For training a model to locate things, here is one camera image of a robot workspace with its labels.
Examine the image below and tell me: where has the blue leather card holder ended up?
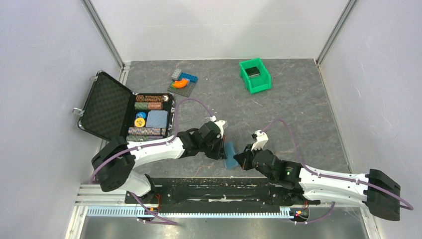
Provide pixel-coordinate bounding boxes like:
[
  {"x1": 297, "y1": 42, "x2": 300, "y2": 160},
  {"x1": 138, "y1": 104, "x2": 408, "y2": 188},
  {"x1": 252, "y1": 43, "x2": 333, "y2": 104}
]
[{"x1": 223, "y1": 142, "x2": 239, "y2": 169}]

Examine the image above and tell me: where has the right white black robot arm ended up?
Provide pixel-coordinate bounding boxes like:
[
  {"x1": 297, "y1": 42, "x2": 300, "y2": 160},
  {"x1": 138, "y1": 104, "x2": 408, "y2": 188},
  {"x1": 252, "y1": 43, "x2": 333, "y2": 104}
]
[{"x1": 234, "y1": 144, "x2": 401, "y2": 221}]

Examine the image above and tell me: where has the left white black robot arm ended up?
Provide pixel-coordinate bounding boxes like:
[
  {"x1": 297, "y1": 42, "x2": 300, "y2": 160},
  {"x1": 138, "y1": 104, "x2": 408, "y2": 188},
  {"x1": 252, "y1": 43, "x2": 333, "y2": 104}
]
[{"x1": 91, "y1": 120, "x2": 227, "y2": 203}]

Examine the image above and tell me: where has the blue playing card deck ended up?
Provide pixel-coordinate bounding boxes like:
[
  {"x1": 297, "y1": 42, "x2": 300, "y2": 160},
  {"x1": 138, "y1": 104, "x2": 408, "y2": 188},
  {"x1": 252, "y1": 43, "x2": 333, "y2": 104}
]
[{"x1": 145, "y1": 110, "x2": 168, "y2": 128}]

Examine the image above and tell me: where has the grey lego baseplate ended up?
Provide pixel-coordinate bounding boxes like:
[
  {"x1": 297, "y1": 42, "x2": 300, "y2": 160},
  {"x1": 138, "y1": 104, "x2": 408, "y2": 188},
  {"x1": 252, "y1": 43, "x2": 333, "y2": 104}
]
[{"x1": 168, "y1": 82, "x2": 196, "y2": 97}]

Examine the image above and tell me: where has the orange curved lego piece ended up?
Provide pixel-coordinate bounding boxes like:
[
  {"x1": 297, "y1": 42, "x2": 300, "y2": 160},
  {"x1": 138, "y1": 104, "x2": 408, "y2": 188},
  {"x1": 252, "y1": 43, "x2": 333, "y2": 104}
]
[{"x1": 171, "y1": 78, "x2": 190, "y2": 89}]

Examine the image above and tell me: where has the blue lego brick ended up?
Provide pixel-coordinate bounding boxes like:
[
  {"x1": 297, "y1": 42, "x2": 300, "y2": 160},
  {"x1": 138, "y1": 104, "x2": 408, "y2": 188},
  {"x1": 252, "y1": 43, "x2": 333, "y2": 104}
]
[{"x1": 178, "y1": 72, "x2": 198, "y2": 83}]

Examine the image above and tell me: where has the blue poker chip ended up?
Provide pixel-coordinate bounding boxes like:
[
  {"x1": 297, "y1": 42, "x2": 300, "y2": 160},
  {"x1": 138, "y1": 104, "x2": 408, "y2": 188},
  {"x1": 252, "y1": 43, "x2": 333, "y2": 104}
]
[{"x1": 135, "y1": 112, "x2": 147, "y2": 119}]

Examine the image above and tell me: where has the yellow poker chip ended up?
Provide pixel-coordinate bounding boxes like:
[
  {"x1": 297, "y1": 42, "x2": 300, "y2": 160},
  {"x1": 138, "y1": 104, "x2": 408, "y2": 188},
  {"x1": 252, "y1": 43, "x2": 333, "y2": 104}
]
[{"x1": 134, "y1": 118, "x2": 146, "y2": 127}]

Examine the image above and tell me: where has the green plastic bin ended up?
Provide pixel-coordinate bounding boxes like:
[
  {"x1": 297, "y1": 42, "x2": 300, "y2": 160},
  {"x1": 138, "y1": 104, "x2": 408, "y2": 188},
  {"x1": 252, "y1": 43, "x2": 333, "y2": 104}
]
[{"x1": 239, "y1": 58, "x2": 272, "y2": 94}]

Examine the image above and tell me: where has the grey lego brick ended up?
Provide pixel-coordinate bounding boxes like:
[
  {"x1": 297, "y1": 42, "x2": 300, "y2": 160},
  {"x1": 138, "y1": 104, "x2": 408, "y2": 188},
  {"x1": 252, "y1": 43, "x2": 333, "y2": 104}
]
[{"x1": 171, "y1": 69, "x2": 182, "y2": 81}]

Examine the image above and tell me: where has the poker chip row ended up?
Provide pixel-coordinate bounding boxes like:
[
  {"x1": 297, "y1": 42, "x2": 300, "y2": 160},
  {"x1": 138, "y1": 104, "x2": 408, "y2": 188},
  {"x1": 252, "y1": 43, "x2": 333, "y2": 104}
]
[
  {"x1": 126, "y1": 135, "x2": 163, "y2": 142},
  {"x1": 135, "y1": 95, "x2": 163, "y2": 103},
  {"x1": 128, "y1": 127, "x2": 166, "y2": 136},
  {"x1": 134, "y1": 102, "x2": 163, "y2": 110}
]

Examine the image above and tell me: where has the top poker chip row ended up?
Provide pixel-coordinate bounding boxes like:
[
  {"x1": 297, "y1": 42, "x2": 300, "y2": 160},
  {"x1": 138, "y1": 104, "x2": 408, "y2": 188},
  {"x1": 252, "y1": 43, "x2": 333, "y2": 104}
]
[{"x1": 135, "y1": 95, "x2": 163, "y2": 103}]

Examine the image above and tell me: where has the black object in bin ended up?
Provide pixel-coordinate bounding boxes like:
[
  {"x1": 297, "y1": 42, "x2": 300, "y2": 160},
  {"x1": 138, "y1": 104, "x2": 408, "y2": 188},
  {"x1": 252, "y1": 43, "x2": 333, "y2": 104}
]
[{"x1": 245, "y1": 67, "x2": 260, "y2": 78}]

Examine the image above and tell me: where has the bottom poker chip row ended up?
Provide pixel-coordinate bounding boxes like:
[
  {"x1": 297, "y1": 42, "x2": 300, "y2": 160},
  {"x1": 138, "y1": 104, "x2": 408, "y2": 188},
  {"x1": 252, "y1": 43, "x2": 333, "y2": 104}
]
[{"x1": 126, "y1": 135, "x2": 163, "y2": 142}]

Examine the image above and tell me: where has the black poker chip case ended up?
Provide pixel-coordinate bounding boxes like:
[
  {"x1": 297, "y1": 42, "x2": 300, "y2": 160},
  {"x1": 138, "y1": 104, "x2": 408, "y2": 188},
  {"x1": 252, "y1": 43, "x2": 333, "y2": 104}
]
[{"x1": 78, "y1": 71, "x2": 175, "y2": 141}]

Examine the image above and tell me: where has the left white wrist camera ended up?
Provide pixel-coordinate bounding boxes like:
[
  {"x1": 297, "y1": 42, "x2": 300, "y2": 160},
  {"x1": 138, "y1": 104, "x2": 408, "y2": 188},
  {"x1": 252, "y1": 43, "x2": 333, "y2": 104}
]
[{"x1": 210, "y1": 116, "x2": 227, "y2": 137}]

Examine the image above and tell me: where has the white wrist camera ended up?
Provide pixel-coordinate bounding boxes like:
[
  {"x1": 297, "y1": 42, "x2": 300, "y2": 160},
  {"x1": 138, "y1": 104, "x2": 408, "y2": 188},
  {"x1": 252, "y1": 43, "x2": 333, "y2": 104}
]
[
  {"x1": 251, "y1": 130, "x2": 269, "y2": 150},
  {"x1": 210, "y1": 116, "x2": 227, "y2": 137}
]

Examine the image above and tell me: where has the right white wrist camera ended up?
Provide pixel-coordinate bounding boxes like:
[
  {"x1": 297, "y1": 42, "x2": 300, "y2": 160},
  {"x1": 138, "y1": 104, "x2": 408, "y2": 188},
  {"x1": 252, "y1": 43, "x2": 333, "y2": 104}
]
[{"x1": 251, "y1": 130, "x2": 269, "y2": 150}]

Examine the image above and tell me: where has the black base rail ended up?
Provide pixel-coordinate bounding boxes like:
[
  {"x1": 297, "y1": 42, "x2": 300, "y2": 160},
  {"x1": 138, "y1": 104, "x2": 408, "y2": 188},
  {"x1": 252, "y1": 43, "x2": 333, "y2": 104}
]
[{"x1": 140, "y1": 177, "x2": 321, "y2": 213}]

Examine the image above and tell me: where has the white toothed cable strip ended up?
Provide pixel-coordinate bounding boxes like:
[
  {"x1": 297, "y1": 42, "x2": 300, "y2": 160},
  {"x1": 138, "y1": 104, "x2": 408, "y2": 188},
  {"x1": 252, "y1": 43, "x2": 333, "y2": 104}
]
[{"x1": 86, "y1": 206, "x2": 294, "y2": 219}]

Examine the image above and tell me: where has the left aluminium corner post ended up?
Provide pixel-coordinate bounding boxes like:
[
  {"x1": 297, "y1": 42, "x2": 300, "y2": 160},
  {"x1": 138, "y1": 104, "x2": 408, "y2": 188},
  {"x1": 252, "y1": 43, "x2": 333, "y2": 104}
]
[{"x1": 81, "y1": 0, "x2": 125, "y2": 69}]

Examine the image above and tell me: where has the aluminium corner post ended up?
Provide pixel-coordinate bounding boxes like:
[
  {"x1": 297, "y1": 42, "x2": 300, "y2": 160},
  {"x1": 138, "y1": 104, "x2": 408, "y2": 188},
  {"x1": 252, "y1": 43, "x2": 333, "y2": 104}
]
[
  {"x1": 315, "y1": 0, "x2": 358, "y2": 67},
  {"x1": 81, "y1": 0, "x2": 125, "y2": 69}
]

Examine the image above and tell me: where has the right aluminium corner post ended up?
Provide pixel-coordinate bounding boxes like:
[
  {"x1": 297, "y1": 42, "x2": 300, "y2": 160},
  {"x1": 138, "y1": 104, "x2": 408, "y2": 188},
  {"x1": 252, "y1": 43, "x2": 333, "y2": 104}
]
[{"x1": 315, "y1": 0, "x2": 358, "y2": 67}]

